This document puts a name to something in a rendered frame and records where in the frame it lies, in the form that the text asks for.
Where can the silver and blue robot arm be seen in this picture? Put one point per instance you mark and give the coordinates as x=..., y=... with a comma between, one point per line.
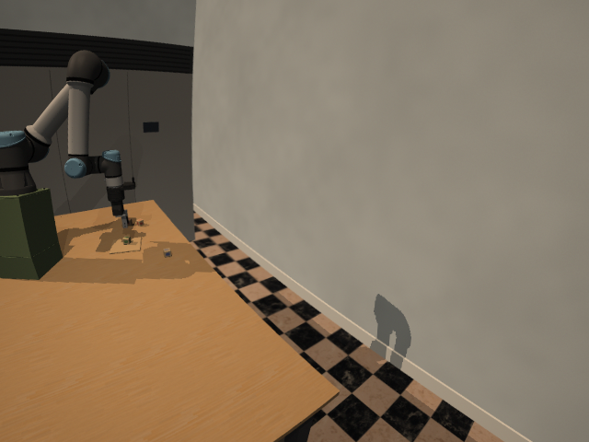
x=17, y=150

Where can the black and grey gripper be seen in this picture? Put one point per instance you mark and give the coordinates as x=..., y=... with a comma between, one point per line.
x=115, y=193

